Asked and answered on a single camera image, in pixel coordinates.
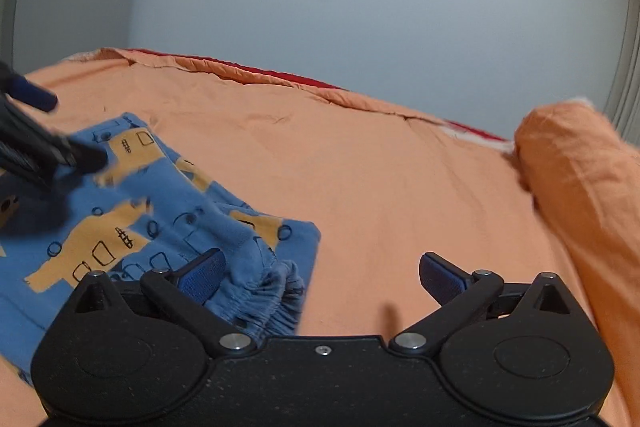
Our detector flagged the orange pillow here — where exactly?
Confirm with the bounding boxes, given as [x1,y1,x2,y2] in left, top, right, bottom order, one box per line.
[514,100,639,425]

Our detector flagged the beige curtain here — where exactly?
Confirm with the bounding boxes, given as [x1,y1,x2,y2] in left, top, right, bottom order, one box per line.
[604,0,640,145]

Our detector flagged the red mattress cover edge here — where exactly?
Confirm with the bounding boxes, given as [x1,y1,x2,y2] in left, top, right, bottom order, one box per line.
[119,49,511,146]

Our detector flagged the blue orange printed pants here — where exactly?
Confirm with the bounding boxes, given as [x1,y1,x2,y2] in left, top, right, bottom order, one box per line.
[1,113,320,379]

